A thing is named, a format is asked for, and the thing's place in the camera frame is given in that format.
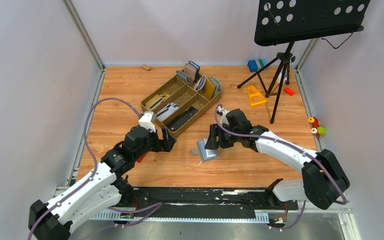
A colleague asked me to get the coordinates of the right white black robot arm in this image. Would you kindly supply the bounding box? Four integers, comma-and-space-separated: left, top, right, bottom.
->
199, 104, 350, 210

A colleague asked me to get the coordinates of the small red toy brick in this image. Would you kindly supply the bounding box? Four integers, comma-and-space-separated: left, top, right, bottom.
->
284, 87, 295, 96

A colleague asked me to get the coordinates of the small cardboard scrap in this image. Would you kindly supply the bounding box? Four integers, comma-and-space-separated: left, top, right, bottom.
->
141, 64, 152, 71

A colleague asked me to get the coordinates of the tan card in basket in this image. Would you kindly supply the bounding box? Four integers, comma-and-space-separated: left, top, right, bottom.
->
160, 92, 171, 100

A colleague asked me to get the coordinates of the blue green toy block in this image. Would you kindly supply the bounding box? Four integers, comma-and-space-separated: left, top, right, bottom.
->
247, 58, 267, 73

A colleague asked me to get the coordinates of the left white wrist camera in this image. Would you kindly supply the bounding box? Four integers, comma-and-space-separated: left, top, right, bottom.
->
138, 111, 156, 133

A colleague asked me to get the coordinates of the black music stand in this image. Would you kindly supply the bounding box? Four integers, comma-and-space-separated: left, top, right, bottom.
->
236, 0, 372, 125

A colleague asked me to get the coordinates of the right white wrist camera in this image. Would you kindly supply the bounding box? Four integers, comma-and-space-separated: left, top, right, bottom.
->
217, 107, 230, 125

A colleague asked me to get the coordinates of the yellow card holder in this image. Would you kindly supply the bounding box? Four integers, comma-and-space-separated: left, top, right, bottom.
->
203, 76, 217, 100

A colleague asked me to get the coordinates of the blue tan card holder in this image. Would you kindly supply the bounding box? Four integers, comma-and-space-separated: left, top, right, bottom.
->
183, 60, 200, 83

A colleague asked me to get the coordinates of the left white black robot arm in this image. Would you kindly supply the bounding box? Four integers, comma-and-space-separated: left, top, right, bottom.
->
27, 125, 177, 240

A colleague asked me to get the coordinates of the red green toy figure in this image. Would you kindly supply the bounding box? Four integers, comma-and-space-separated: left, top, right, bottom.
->
308, 116, 327, 139

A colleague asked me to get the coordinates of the woven divided basket tray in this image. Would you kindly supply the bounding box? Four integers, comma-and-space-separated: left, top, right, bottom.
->
140, 76, 222, 138

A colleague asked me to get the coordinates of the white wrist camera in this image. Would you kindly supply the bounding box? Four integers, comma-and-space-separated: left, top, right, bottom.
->
138, 111, 156, 133
217, 107, 230, 125

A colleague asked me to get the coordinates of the black white cards stack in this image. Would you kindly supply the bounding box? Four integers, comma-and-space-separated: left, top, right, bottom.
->
156, 102, 179, 122

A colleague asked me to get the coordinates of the yellow triangular toy block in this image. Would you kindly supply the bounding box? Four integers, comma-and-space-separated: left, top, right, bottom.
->
246, 85, 268, 107

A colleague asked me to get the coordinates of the gold card magnetic stripe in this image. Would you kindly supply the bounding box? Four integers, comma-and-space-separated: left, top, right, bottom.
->
145, 94, 165, 110

